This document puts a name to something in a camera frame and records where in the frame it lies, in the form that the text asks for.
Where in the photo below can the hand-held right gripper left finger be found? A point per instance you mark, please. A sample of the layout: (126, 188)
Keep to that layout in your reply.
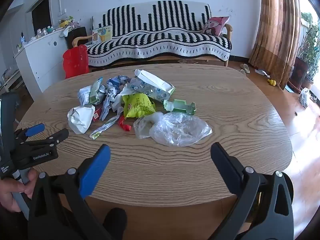
(95, 170)

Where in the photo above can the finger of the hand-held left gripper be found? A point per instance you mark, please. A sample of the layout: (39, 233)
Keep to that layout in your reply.
(35, 130)
(57, 135)

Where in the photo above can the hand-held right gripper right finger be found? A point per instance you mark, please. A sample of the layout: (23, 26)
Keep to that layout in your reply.
(225, 170)

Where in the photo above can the long blue wrapper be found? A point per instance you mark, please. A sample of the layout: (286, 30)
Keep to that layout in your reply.
(110, 97)

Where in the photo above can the small green white carton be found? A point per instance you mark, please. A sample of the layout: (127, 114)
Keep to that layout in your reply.
(180, 106)

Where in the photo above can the person's left hand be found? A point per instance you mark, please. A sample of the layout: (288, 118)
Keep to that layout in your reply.
(10, 195)

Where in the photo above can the white crumpled paper bag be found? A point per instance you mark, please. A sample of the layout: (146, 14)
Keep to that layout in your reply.
(80, 120)

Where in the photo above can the small red packet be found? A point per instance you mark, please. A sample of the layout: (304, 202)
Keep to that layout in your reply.
(96, 115)

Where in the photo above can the long green white wrapper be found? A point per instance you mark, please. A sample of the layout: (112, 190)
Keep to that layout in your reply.
(105, 127)

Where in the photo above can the red wrapper piece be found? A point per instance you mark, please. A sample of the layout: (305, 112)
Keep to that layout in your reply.
(123, 126)

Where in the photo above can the person's black shoe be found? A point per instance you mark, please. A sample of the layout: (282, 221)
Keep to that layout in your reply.
(115, 220)

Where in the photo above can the green white crumpled packet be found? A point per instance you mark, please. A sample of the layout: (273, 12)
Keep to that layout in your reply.
(91, 92)

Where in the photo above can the low white shelf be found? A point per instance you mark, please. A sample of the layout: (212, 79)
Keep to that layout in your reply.
(12, 78)

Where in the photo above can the white fluffy cloth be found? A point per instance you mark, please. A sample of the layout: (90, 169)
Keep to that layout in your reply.
(175, 130)

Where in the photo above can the white cabinet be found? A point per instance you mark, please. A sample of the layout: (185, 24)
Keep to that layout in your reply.
(42, 57)

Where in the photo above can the red plastic pig chair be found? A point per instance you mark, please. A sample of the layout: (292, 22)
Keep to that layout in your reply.
(75, 62)

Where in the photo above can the yellow green snack packet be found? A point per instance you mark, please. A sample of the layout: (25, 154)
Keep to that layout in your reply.
(137, 105)

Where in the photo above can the small crumpled blue wrapper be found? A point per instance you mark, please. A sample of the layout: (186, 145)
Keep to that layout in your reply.
(116, 81)

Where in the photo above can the small yellow toy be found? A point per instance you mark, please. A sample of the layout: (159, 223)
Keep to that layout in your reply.
(271, 82)

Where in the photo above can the group of small bottles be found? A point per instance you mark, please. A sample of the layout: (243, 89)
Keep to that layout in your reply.
(45, 31)

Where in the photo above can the black box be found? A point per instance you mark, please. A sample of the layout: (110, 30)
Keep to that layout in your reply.
(77, 33)

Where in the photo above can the white paper scrap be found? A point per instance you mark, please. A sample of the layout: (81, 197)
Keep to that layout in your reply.
(66, 31)

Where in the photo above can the white paper sheet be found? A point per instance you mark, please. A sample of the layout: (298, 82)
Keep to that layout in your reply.
(262, 73)

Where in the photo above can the white carton with blue dots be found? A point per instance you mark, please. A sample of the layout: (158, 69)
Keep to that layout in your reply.
(150, 80)

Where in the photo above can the grey plastic bag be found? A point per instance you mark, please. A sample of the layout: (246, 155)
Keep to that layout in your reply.
(304, 97)

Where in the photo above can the yellow toy with green parts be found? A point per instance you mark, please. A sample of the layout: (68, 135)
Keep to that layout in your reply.
(63, 23)

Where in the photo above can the colourful picture book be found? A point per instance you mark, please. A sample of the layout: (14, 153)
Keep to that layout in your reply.
(101, 33)

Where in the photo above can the pink cartoon pillow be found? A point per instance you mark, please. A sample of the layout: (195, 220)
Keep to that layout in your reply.
(215, 26)

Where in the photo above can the black white striped blanket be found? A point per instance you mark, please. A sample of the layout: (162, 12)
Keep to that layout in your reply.
(160, 30)

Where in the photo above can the brown patterned curtain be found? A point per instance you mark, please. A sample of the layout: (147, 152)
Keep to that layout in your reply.
(272, 30)

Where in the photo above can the potted green plant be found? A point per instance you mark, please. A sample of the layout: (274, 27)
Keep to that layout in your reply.
(310, 47)

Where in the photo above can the wooden frame sofa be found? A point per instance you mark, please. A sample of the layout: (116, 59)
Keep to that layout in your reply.
(80, 39)

